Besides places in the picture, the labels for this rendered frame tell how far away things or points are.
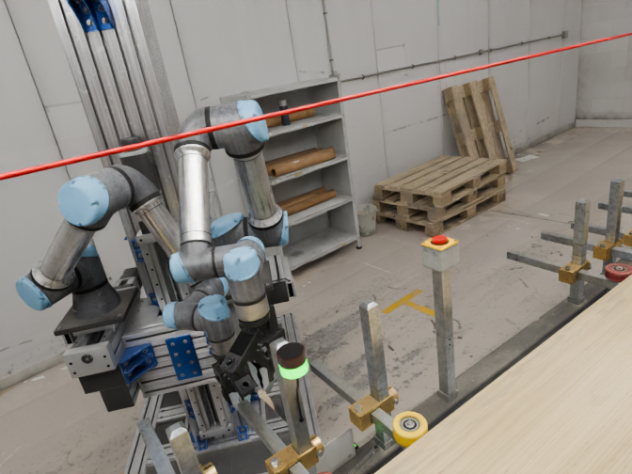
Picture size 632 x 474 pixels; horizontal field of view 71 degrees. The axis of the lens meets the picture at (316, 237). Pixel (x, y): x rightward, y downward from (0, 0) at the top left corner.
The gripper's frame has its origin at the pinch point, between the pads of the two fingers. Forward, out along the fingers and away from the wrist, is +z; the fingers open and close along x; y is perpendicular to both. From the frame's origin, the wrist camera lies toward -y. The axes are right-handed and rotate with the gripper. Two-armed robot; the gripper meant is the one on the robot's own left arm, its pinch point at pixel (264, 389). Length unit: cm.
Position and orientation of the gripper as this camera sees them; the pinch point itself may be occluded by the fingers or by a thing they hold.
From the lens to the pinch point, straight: 113.6
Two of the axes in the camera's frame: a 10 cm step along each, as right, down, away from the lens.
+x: -8.1, -1.0, 5.8
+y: 5.7, -3.9, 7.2
